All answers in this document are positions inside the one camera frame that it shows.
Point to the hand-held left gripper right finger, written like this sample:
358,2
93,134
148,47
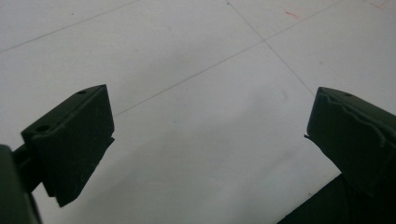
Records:
355,143

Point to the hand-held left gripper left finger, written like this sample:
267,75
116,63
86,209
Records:
73,140

